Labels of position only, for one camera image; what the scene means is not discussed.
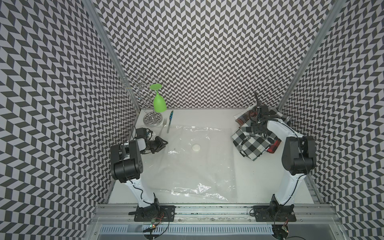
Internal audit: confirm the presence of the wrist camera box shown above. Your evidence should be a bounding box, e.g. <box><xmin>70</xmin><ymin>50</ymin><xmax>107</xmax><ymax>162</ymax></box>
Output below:
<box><xmin>257</xmin><ymin>105</ymin><xmax>270</xmax><ymax>118</ymax></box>
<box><xmin>135</xmin><ymin>128</ymin><xmax>153</xmax><ymax>140</ymax></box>

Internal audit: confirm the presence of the blue green pen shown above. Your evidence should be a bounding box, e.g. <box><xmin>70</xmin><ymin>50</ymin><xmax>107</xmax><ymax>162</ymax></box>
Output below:
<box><xmin>167</xmin><ymin>110</ymin><xmax>174</xmax><ymax>134</ymax></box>

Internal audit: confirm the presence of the black white plaid shirt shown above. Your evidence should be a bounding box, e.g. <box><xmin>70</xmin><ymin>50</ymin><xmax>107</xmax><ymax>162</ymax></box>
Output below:
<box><xmin>232</xmin><ymin>107</ymin><xmax>290</xmax><ymax>161</ymax></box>

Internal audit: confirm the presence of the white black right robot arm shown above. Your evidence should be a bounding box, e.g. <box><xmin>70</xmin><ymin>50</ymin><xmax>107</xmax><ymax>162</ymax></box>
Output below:
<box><xmin>267</xmin><ymin>119</ymin><xmax>316</xmax><ymax>213</ymax></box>

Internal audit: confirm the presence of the aluminium frame right floor rail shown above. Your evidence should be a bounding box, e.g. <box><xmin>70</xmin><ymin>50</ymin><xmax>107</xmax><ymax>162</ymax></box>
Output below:
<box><xmin>275</xmin><ymin>108</ymin><xmax>325</xmax><ymax>205</ymax></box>

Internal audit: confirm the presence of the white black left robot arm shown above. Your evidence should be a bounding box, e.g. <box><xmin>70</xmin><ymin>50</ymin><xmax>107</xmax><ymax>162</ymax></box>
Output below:
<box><xmin>110</xmin><ymin>139</ymin><xmax>160</xmax><ymax>211</ymax></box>

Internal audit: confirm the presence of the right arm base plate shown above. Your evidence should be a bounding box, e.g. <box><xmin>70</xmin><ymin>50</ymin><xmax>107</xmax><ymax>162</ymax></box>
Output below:
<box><xmin>253</xmin><ymin>205</ymin><xmax>297</xmax><ymax>222</ymax></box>

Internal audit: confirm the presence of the left electronics board with wires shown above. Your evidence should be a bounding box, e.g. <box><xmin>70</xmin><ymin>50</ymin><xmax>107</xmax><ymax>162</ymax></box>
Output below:
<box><xmin>143</xmin><ymin>212</ymin><xmax>172</xmax><ymax>240</ymax></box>

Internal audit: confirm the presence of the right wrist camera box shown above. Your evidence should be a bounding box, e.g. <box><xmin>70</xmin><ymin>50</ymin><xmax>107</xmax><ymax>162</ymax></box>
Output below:
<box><xmin>257</xmin><ymin>105</ymin><xmax>270</xmax><ymax>118</ymax></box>

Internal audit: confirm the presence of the clear plastic vacuum bag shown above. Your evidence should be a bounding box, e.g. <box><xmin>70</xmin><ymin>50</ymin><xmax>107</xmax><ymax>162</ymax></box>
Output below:
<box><xmin>142</xmin><ymin>126</ymin><xmax>237</xmax><ymax>203</ymax></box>

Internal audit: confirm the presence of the aluminium frame corner post right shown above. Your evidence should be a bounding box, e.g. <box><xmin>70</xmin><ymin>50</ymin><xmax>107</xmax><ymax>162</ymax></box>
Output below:
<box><xmin>278</xmin><ymin>0</ymin><xmax>347</xmax><ymax>111</ymax></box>

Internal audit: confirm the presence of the green plastic wine glass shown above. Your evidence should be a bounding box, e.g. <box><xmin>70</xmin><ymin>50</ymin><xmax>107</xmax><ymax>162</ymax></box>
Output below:
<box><xmin>150</xmin><ymin>84</ymin><xmax>167</xmax><ymax>113</ymax></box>

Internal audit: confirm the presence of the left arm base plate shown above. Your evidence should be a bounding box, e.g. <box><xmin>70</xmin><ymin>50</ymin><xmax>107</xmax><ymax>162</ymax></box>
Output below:
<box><xmin>129</xmin><ymin>205</ymin><xmax>176</xmax><ymax>222</ymax></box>

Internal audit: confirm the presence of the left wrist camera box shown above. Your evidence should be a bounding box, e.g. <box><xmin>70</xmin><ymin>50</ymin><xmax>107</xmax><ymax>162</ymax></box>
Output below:
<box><xmin>135</xmin><ymin>128</ymin><xmax>153</xmax><ymax>140</ymax></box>

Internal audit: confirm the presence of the small clear fork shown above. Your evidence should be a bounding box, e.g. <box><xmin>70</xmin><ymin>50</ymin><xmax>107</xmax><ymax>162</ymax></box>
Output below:
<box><xmin>158</xmin><ymin>119</ymin><xmax>168</xmax><ymax>137</ymax></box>

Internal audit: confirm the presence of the red black buffalo plaid shirt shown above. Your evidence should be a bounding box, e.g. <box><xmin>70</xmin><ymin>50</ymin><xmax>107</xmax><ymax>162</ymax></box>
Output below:
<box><xmin>235</xmin><ymin>105</ymin><xmax>260</xmax><ymax>126</ymax></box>

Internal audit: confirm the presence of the aluminium front rail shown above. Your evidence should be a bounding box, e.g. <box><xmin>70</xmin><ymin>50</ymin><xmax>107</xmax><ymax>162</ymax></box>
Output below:
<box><xmin>90</xmin><ymin>204</ymin><xmax>342</xmax><ymax>225</ymax></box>

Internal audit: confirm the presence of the electronics board with wires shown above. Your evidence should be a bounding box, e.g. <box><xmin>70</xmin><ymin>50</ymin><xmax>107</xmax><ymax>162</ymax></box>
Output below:
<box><xmin>272</xmin><ymin>221</ymin><xmax>303</xmax><ymax>240</ymax></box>
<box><xmin>143</xmin><ymin>212</ymin><xmax>172</xmax><ymax>240</ymax></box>

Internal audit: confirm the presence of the white round bag valve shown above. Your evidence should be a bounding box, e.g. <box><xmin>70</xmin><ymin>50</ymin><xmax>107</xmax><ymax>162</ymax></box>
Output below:
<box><xmin>192</xmin><ymin>144</ymin><xmax>201</xmax><ymax>152</ymax></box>

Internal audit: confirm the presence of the right electronics board with wires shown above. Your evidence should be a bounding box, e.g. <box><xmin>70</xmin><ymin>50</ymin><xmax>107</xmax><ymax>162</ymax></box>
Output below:
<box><xmin>272</xmin><ymin>221</ymin><xmax>303</xmax><ymax>240</ymax></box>

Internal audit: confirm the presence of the aluminium frame corner post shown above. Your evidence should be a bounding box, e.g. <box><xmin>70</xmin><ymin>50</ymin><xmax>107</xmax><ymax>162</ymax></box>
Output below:
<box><xmin>278</xmin><ymin>0</ymin><xmax>347</xmax><ymax>111</ymax></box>
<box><xmin>82</xmin><ymin>0</ymin><xmax>141</xmax><ymax>111</ymax></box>

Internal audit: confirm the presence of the aluminium frame corner post left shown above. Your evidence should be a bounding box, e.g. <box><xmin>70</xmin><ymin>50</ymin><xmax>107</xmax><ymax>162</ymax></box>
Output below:
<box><xmin>82</xmin><ymin>0</ymin><xmax>141</xmax><ymax>111</ymax></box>

